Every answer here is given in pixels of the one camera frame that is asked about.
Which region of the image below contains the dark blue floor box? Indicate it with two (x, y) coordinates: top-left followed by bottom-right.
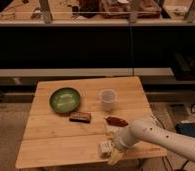
(175, 123), (195, 138)

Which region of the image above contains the wooden background shelf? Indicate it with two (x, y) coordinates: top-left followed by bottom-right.
(0, 0), (195, 27)

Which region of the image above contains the white carton bottle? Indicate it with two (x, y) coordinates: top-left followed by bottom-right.
(99, 140), (113, 158)

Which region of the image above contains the clear plastic cup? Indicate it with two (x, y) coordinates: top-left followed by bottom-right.
(99, 89), (117, 112)

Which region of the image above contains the brown rectangular block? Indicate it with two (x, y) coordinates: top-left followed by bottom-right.
(69, 112), (91, 123)

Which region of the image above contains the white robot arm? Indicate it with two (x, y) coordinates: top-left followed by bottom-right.
(108, 115), (195, 165)

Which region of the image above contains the wooden table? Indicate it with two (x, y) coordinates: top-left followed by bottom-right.
(14, 76), (168, 170)

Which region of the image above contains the green ceramic bowl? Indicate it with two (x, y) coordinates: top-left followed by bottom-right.
(49, 87), (81, 114)

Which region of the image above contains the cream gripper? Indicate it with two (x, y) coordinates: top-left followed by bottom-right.
(107, 148), (124, 166)

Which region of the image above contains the white napkin piece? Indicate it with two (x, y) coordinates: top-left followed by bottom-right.
(106, 125), (119, 135)

